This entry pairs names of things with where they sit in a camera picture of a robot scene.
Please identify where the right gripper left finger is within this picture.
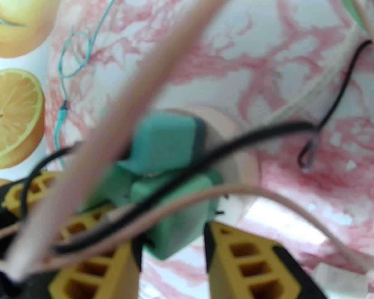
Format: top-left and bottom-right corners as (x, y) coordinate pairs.
(0, 170), (143, 299)

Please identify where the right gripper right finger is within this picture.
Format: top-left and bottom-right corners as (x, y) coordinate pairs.
(204, 221), (326, 299)

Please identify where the green charger plug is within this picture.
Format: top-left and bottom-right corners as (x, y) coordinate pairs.
(83, 164), (224, 261)

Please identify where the teal charger plug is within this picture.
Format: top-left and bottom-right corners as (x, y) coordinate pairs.
(118, 110), (208, 180)

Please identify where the white power strip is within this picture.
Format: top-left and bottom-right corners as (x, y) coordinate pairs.
(167, 106), (260, 220)

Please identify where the thin black cable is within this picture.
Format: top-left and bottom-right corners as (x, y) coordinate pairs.
(19, 39), (373, 254)

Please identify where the thin teal charging cable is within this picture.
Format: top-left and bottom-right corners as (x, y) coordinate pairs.
(54, 0), (128, 169)

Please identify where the pink charging cable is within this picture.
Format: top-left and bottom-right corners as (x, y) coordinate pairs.
(0, 0), (374, 292)

